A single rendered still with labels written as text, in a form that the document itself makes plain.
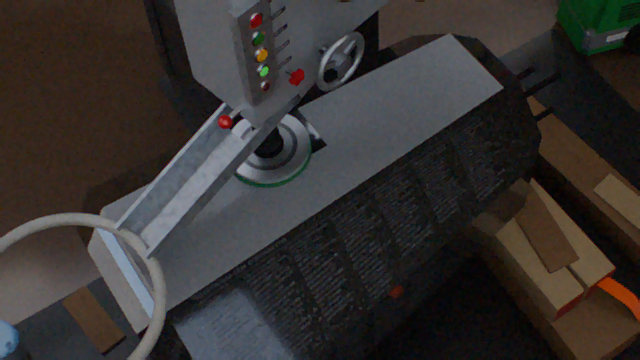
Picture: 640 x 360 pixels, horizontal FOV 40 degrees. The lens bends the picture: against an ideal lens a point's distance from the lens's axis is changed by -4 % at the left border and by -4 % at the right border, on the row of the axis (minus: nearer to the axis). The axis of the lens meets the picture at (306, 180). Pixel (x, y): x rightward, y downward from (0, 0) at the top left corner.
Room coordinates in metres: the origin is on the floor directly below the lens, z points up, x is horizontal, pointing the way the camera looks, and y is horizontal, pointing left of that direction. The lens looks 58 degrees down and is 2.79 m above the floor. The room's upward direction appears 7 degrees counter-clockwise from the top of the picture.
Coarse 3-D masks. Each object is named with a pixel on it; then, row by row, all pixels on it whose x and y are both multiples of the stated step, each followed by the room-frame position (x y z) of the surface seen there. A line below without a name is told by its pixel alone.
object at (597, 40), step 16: (560, 0) 2.37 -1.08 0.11; (576, 0) 2.28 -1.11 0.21; (592, 0) 2.20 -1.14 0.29; (608, 0) 2.16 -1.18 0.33; (624, 0) 2.17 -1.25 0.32; (560, 16) 2.34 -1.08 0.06; (576, 16) 2.25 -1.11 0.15; (592, 16) 2.18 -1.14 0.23; (608, 16) 2.16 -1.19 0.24; (624, 16) 2.17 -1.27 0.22; (576, 32) 2.22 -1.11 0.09; (592, 32) 2.16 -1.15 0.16; (608, 32) 2.16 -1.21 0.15; (624, 32) 2.17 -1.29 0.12; (576, 48) 2.18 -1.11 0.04; (592, 48) 2.15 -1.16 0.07; (608, 48) 2.16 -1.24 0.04
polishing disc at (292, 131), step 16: (240, 128) 1.39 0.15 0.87; (288, 128) 1.37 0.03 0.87; (304, 128) 1.36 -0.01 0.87; (288, 144) 1.32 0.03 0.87; (304, 144) 1.31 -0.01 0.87; (256, 160) 1.28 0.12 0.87; (272, 160) 1.28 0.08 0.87; (288, 160) 1.27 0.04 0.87; (304, 160) 1.27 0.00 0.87; (240, 176) 1.25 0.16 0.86; (256, 176) 1.24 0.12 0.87; (272, 176) 1.23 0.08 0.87; (288, 176) 1.23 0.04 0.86
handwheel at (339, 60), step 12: (348, 36) 1.29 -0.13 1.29; (360, 36) 1.31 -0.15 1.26; (324, 48) 1.31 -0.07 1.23; (336, 48) 1.26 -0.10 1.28; (348, 48) 1.30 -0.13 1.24; (360, 48) 1.31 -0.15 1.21; (324, 60) 1.25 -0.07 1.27; (336, 60) 1.27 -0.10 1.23; (348, 60) 1.28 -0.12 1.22; (360, 60) 1.31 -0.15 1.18; (348, 72) 1.29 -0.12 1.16; (324, 84) 1.24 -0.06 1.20; (336, 84) 1.26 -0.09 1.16
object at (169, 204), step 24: (216, 120) 1.30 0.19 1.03; (192, 144) 1.25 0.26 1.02; (216, 144) 1.26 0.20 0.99; (240, 144) 1.22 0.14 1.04; (168, 168) 1.20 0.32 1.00; (192, 168) 1.21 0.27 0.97; (216, 168) 1.20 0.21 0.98; (144, 192) 1.16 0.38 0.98; (168, 192) 1.17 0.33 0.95; (192, 192) 1.16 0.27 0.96; (216, 192) 1.14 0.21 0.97; (144, 216) 1.12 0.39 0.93; (168, 216) 1.11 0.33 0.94; (192, 216) 1.09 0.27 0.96; (144, 240) 1.07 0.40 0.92; (168, 240) 1.04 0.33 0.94
